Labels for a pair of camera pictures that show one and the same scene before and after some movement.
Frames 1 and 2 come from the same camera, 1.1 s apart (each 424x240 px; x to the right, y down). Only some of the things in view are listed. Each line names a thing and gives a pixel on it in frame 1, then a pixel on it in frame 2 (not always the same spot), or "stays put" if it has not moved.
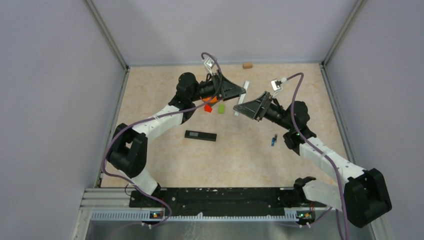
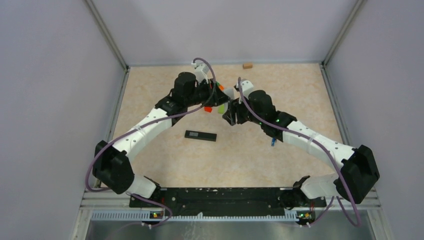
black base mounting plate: x=225 y=202 stays put
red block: x=207 y=108 stays put
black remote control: x=200 y=135 stays put
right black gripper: x=253 y=110 -> x=235 y=106
